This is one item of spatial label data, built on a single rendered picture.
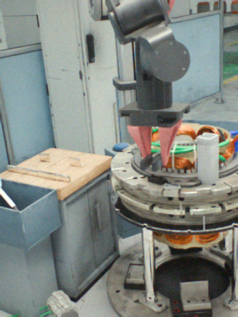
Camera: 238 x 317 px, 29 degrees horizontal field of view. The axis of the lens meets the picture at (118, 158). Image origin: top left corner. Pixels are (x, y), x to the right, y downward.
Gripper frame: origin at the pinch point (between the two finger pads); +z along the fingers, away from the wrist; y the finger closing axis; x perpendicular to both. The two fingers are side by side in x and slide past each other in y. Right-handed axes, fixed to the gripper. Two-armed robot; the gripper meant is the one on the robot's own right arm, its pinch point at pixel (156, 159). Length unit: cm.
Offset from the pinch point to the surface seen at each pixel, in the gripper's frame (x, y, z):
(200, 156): 7.9, 5.6, 1.5
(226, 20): 1152, -209, 14
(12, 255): -2.6, -30.8, 22.3
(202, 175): 8.0, 5.9, 5.2
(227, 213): 9.6, 10.2, 12.9
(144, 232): 7.1, -5.4, 18.0
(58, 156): 22.1, -33.2, 8.9
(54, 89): 216, -154, 28
